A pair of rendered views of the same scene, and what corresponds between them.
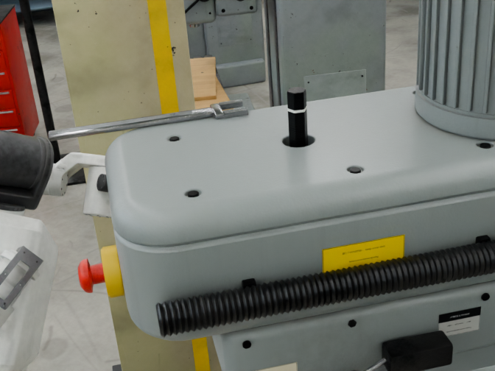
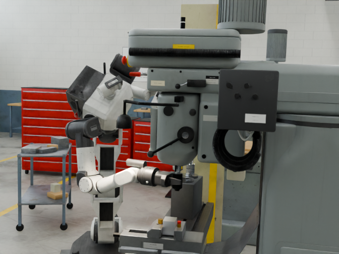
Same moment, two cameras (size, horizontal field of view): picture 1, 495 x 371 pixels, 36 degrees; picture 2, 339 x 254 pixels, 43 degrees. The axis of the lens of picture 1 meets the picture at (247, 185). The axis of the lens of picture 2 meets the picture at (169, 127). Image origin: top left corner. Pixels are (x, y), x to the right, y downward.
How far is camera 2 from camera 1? 1.34 m
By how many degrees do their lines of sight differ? 29
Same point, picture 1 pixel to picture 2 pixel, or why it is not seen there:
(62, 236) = not seen: hidden behind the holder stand
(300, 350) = (166, 77)
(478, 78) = (224, 12)
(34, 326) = (117, 110)
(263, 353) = (156, 75)
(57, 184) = (145, 94)
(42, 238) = (128, 87)
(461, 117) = (220, 24)
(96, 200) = (154, 100)
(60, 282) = not seen: hidden behind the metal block
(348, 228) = (179, 39)
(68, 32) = not seen: hidden behind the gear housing
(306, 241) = (169, 41)
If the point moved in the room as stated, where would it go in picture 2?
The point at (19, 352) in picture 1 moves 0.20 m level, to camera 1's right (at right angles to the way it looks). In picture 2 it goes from (110, 113) to (145, 116)
